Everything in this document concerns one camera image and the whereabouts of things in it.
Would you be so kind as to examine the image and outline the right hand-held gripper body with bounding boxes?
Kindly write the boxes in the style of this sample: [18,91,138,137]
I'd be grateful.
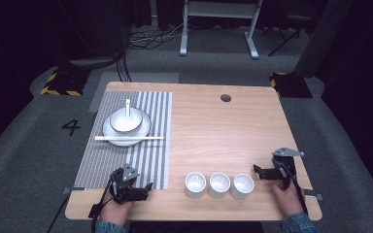
[270,147,306,191]

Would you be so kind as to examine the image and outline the white chopsticks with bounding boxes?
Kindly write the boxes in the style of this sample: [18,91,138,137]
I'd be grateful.
[93,135,165,142]

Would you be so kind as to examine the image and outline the grey table clamp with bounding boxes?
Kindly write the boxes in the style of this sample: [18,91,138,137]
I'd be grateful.
[61,185,86,196]
[303,188,323,201]

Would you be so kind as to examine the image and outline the grey floor cable cover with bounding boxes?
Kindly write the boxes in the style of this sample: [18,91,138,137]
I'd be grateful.
[68,55,121,68]

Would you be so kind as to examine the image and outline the grey curtain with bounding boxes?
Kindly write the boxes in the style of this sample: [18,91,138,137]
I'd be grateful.
[292,0,355,79]

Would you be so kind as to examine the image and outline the white plate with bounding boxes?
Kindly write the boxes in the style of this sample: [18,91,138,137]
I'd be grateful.
[101,108,153,148]

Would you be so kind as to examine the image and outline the white ceramic spoon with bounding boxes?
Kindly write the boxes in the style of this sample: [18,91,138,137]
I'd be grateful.
[123,98,133,128]

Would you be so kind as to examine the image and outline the person's left hand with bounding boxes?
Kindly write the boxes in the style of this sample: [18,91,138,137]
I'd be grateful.
[98,193,136,228]

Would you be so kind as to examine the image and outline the bundle of floor cables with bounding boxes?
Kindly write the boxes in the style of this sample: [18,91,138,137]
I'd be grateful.
[126,20,189,51]

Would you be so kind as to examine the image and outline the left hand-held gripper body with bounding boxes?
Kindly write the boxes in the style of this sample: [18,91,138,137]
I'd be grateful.
[109,163,150,205]

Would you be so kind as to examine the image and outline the black tripod stand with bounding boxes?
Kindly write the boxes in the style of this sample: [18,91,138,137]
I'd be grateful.
[261,13,316,58]

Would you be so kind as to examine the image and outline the black yellow striped base plate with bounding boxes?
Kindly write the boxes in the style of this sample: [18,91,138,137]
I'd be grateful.
[268,71,314,100]
[39,65,92,97]

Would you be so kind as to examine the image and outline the grey striped placemat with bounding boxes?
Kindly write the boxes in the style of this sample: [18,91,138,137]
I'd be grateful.
[73,90,174,191]

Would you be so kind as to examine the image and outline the white bowl with dark rim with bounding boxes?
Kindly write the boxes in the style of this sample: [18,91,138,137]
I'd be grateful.
[109,107,144,134]

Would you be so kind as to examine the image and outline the white cup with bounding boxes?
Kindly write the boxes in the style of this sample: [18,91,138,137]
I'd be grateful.
[208,172,232,200]
[184,171,208,200]
[229,173,255,201]

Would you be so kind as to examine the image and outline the white metal desk frame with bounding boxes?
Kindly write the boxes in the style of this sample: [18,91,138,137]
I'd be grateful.
[178,0,264,60]

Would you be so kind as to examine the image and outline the person's right hand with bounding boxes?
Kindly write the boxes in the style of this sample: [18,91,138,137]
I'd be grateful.
[270,179,306,218]

